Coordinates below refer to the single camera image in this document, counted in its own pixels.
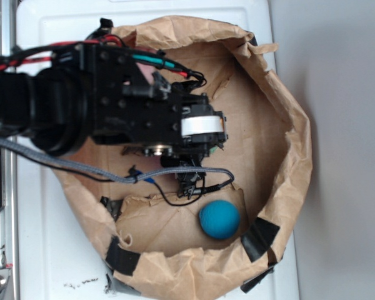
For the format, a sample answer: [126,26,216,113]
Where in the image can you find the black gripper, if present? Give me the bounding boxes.
[79,44,228,156]

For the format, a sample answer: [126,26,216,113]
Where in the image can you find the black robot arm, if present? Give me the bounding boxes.
[0,41,228,156]

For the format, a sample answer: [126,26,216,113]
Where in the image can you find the pink plush bunny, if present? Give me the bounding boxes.
[136,47,156,84]

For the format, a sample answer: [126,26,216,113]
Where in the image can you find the green knitted ball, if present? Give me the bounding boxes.
[209,147,219,156]

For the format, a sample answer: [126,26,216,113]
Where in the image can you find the brown paper bag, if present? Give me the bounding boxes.
[52,15,312,299]

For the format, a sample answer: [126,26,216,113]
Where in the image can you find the blue knitted ball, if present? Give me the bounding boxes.
[199,200,240,239]

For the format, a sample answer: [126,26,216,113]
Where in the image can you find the black tape piece left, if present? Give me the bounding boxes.
[104,236,141,276]

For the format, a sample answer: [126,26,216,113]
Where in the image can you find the black tape piece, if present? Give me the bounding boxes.
[241,217,280,263]
[104,236,141,276]

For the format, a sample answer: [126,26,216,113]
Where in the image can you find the black tape piece right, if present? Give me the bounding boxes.
[241,217,280,263]

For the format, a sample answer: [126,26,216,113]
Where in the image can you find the grey braided cable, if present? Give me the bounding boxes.
[0,137,235,188]

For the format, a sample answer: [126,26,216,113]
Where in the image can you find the red and black wires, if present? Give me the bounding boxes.
[0,36,207,87]

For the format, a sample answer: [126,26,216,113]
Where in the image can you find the aluminium frame rail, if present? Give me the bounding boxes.
[0,1,21,299]

